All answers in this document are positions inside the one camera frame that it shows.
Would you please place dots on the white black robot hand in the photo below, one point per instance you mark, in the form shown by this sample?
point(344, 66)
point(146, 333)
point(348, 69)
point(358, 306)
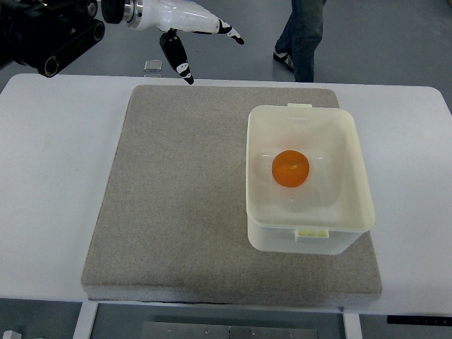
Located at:
point(170, 17)

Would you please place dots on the orange fruit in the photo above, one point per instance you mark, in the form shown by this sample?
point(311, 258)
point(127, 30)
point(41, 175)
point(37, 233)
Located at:
point(290, 168)

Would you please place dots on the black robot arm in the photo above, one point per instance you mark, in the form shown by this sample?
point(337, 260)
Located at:
point(50, 35)

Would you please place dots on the white plastic box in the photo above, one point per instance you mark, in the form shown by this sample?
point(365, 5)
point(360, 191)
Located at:
point(332, 208)

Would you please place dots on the silver floor plate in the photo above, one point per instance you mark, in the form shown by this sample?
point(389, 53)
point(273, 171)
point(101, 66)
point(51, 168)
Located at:
point(153, 66)

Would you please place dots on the person in jeans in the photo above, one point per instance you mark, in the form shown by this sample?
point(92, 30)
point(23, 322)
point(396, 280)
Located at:
point(302, 34)

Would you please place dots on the grey felt mat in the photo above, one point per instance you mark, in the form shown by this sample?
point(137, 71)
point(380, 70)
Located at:
point(173, 225)

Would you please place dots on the white table leg left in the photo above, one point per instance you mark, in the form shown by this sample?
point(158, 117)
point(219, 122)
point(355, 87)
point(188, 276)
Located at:
point(86, 319)

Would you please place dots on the white table leg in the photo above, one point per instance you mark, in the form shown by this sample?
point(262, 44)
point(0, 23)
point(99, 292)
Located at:
point(86, 319)
point(352, 326)

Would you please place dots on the white table leg right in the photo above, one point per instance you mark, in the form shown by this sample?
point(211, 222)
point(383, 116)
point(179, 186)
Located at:
point(352, 326)

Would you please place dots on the small white floor object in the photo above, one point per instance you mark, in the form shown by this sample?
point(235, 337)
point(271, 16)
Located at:
point(9, 334)

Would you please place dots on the black table control panel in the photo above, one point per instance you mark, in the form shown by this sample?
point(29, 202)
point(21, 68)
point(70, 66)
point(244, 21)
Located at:
point(420, 320)

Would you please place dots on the grey metal base plate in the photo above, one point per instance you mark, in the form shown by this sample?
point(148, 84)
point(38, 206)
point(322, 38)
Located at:
point(193, 330)

